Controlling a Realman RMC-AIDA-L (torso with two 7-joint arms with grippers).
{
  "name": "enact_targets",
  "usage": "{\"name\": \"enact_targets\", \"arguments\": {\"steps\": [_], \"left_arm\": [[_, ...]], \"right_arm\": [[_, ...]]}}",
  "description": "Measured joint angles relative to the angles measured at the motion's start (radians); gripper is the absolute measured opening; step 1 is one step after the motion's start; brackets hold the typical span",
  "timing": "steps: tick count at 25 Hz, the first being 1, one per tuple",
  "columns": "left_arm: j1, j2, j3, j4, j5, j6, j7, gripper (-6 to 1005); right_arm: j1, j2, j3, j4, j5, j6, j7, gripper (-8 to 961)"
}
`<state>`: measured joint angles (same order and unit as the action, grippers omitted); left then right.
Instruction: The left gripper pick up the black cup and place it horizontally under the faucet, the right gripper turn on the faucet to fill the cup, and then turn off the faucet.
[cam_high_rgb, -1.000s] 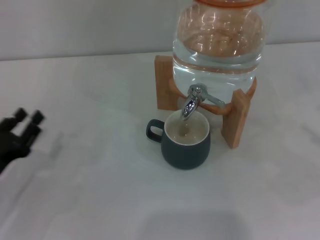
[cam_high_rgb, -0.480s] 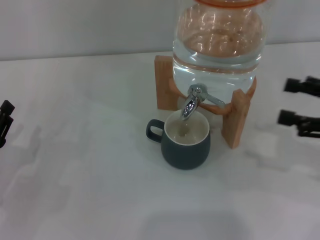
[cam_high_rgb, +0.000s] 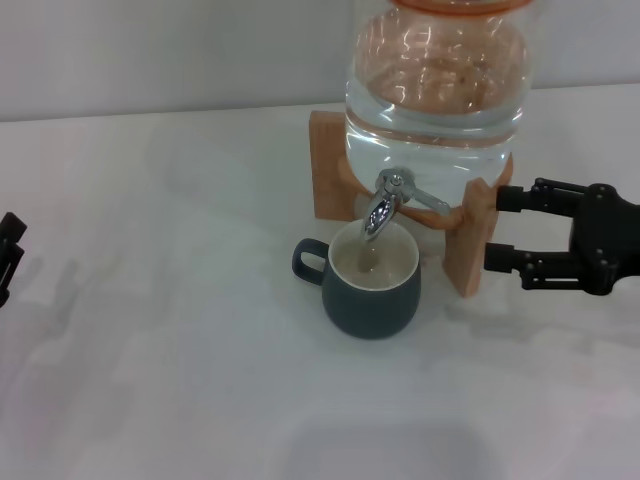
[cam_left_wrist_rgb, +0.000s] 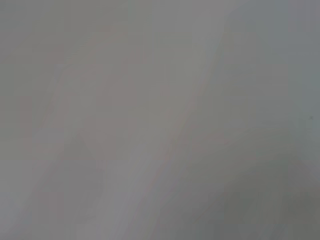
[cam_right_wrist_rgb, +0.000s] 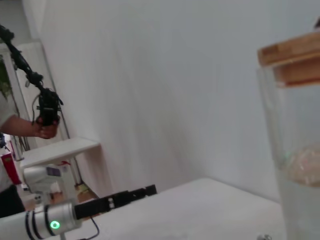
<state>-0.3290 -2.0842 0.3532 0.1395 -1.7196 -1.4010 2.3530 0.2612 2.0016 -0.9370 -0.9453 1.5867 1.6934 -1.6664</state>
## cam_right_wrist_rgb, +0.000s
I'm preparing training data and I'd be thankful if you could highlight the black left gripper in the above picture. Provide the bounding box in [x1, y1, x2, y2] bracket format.
[74, 184, 158, 221]

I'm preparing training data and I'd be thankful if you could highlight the black teleoperation handle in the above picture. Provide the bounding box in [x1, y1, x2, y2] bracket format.
[31, 87, 64, 128]

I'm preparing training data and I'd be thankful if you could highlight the wooden jar lid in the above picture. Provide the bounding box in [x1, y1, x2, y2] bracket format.
[257, 31, 320, 88]

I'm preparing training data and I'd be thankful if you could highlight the person left hand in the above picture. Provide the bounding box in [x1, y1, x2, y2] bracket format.
[34, 117, 61, 140]

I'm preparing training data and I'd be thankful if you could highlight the black teleoperation arm with cables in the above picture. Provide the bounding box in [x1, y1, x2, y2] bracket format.
[0, 24, 45, 91]

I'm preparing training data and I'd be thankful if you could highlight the white desk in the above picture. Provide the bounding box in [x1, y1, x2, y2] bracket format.
[19, 136, 101, 187]

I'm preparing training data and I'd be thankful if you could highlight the white silver wrist camera box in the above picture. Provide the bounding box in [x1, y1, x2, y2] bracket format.
[23, 164, 74, 196]

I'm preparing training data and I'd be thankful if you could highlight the red box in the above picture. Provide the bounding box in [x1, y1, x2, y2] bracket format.
[0, 152, 23, 186]

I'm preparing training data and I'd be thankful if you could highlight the thin black cable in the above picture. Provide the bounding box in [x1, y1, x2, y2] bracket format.
[61, 216, 100, 240]

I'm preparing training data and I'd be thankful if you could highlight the green potted plant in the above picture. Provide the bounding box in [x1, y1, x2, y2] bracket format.
[0, 54, 14, 101]

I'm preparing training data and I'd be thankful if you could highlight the person in white shirt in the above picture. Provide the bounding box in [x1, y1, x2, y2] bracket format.
[0, 94, 26, 219]

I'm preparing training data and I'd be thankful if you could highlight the glass water dispenser jar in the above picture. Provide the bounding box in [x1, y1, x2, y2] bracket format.
[255, 62, 320, 240]

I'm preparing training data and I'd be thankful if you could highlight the person left forearm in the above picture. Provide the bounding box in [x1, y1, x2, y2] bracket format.
[1, 115, 43, 139]

